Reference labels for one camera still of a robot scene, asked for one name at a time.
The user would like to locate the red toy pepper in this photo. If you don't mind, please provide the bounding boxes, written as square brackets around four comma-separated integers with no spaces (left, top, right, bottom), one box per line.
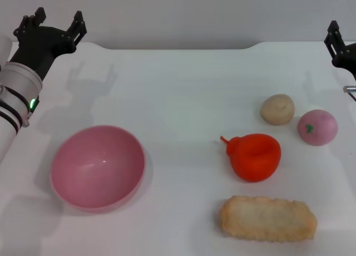
[220,133,282,183]

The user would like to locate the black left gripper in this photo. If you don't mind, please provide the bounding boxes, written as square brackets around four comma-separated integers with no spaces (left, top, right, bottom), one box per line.
[9,7,87,81]

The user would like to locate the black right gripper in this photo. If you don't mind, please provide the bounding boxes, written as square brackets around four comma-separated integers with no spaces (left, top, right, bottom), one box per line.
[324,19,356,81]

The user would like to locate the pink plastic bowl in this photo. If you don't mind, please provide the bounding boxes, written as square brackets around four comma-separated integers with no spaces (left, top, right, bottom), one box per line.
[50,125,147,214]

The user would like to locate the right wrist cable with plug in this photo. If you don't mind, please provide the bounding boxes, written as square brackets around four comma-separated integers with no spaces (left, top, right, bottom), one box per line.
[343,85,356,104]

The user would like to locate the pink toy peach bun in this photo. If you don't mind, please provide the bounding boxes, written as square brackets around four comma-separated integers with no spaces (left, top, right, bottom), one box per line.
[296,109,339,147]

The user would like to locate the golden toy bread slice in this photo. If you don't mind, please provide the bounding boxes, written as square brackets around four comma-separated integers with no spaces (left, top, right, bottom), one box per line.
[218,195,318,243]

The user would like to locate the beige toy bun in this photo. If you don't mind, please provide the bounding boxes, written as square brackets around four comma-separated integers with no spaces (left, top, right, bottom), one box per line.
[260,93,295,126]

